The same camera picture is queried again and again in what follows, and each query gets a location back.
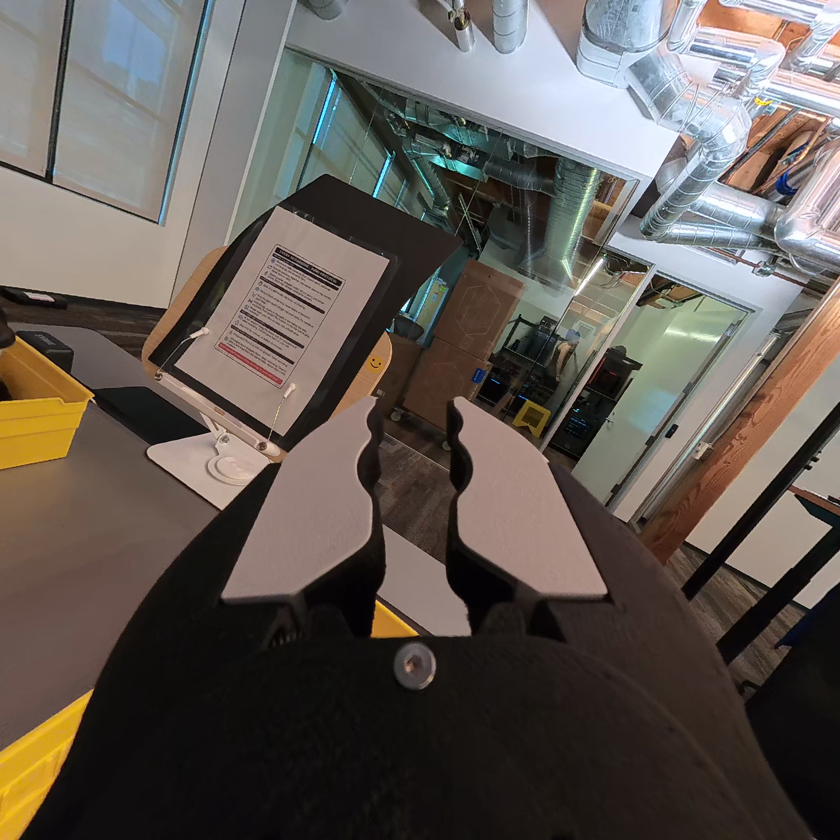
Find black pole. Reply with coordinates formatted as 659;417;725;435
717;518;840;665

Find silver ventilation ducts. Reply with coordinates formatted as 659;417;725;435
298;0;840;280

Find large window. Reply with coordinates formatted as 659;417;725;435
0;0;217;225

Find yellow plastic bin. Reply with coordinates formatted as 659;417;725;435
0;336;96;471
0;600;421;840

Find black equipment shelving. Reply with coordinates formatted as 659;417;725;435
478;315;647;457

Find stacked cardboard boxes cart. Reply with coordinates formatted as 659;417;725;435
402;259;526;431

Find black desk mat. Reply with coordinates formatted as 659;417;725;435
92;386;212;448

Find black flat device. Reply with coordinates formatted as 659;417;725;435
0;285;68;311

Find laminated instruction sheet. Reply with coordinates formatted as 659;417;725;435
176;205;392;438

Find wooden side table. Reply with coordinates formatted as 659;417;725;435
787;484;840;526

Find glass partition wall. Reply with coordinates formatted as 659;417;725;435
226;46;657;473

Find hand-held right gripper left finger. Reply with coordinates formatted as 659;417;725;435
220;395;386;605

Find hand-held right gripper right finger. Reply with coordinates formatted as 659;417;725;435
446;395;609;602

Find small black box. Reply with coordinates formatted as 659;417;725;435
14;330;75;376

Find black round-base pole stand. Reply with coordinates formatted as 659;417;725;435
681;402;840;601

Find dark office chair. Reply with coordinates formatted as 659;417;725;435
742;610;840;840

